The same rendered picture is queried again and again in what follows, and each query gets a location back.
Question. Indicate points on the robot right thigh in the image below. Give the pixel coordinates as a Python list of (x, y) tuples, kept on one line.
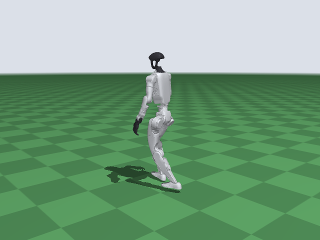
[(162, 130)]

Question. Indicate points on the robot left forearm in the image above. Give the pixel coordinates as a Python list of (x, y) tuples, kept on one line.
[(143, 109)]

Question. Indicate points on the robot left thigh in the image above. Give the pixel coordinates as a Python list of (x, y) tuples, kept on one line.
[(153, 134)]

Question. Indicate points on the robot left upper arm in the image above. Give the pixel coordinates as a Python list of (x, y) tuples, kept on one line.
[(150, 81)]

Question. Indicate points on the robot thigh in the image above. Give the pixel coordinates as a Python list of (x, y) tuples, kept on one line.
[(162, 130), (153, 134)]

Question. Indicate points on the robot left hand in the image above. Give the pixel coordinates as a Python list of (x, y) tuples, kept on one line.
[(136, 125)]

